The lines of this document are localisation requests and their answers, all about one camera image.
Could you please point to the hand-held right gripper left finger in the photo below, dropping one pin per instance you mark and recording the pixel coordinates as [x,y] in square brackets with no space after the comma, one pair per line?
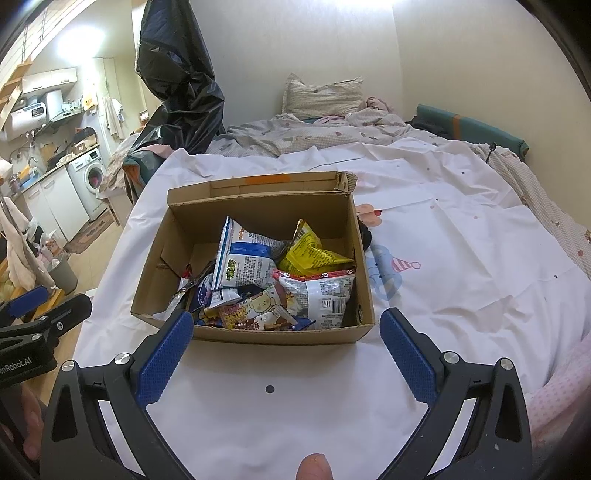
[166,360]

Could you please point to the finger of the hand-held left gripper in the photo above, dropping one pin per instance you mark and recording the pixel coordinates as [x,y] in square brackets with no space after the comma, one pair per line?
[27,300]
[64,314]

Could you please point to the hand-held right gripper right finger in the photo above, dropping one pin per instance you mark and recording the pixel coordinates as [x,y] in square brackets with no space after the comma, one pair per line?
[408,360]

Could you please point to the dark blue ghost snack packet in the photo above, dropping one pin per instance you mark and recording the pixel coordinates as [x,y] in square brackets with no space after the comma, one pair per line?
[203,295]

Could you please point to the tan bear snack packet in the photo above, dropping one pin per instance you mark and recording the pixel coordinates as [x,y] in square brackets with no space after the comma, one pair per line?
[251,309]

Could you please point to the red white snack packet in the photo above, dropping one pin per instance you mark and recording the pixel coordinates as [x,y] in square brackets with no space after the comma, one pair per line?
[318,295]

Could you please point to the dark brown snack packet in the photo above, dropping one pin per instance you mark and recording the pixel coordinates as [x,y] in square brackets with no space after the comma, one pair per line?
[272,326]

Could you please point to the white blue green-label packet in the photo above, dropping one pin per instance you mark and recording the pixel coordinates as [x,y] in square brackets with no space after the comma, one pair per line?
[251,270]

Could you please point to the white blue striped packet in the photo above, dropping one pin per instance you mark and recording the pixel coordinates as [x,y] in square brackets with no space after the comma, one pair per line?
[240,235]

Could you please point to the yellow snack packet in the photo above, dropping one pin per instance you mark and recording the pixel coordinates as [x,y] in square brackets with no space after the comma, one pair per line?
[309,254]

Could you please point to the brown cardboard box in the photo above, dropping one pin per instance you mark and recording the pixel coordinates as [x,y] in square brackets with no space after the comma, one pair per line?
[258,198]

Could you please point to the person's left hand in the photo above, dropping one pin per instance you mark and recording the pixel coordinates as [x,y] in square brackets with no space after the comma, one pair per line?
[33,424]

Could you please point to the person's right hand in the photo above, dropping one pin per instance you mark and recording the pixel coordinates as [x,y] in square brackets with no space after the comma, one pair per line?
[315,468]

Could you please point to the grey trash bin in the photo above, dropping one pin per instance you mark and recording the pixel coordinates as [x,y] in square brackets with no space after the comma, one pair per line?
[62,277]

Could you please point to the pale hanging garment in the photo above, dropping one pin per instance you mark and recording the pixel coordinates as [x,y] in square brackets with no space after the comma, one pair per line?
[18,249]

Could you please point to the patterned floor rug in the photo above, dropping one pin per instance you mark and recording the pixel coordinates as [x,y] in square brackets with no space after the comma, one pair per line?
[87,235]

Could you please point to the white base cabinet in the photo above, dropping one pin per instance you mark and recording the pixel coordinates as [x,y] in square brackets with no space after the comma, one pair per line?
[60,207]

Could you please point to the dark cloth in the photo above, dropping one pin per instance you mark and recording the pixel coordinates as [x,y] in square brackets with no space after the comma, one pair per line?
[365,235]

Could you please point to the white washing machine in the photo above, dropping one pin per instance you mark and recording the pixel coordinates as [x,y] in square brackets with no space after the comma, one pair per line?
[90,180]

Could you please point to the beige floral quilt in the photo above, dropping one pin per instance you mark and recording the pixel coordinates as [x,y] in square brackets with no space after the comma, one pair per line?
[120,166]

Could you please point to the pink dotted blanket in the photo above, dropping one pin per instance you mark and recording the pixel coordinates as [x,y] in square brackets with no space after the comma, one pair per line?
[563,392]

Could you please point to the teal orange bag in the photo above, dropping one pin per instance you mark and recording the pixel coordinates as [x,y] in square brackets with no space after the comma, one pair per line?
[136,170]

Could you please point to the white water heater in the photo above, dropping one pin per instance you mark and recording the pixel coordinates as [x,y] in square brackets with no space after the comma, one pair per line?
[32,113]

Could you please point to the white hanging towel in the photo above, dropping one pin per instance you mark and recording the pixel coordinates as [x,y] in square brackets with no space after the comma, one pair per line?
[113,115]

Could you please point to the wooden staircase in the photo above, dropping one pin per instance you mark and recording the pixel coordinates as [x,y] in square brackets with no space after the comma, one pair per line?
[11,92]

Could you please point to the green rolled mat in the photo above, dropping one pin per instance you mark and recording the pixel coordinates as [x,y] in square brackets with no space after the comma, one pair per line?
[480,131]

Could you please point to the floral duvet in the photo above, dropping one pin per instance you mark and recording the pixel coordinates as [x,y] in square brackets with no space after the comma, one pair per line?
[286,134]

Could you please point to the pink crumpled cloth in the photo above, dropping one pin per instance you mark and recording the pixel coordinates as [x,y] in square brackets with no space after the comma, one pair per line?
[376,104]

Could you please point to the black plastic bag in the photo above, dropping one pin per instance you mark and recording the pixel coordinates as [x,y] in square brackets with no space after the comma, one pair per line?
[180,69]

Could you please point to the floral pillow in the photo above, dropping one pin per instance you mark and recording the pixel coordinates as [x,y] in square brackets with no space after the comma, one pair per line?
[318,99]

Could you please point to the white wall cabinet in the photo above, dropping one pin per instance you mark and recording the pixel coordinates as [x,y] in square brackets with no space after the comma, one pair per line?
[51,81]

